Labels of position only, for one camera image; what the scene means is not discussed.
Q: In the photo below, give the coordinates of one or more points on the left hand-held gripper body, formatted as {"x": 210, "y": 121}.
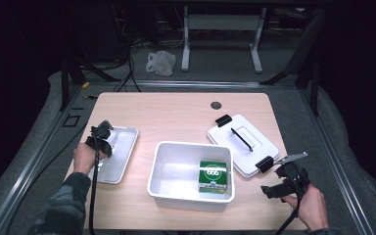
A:
{"x": 99, "y": 133}

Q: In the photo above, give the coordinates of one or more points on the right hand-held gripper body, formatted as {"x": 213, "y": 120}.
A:
{"x": 295, "y": 179}

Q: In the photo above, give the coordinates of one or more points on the white plastic tray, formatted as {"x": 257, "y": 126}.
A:
{"x": 120, "y": 153}

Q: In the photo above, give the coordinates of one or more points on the green cardboard box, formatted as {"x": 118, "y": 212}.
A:
{"x": 212, "y": 174}

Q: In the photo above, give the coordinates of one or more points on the white plastic storage box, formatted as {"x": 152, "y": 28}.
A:
{"x": 176, "y": 176}

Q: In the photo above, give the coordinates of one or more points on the person's left hand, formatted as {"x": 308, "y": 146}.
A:
{"x": 84, "y": 160}

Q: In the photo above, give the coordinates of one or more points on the person's right hand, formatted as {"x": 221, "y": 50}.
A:
{"x": 310, "y": 209}

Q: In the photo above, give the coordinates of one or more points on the black metal stand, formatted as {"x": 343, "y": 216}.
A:
{"x": 314, "y": 88}
{"x": 65, "y": 84}

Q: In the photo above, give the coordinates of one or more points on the crumpled clear plastic bag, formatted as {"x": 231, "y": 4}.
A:
{"x": 161, "y": 63}

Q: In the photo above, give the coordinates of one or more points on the aluminium floor rail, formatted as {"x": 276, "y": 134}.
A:
{"x": 29, "y": 166}
{"x": 336, "y": 163}
{"x": 192, "y": 84}

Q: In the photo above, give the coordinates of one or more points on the white metal table frame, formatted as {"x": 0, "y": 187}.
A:
{"x": 223, "y": 23}

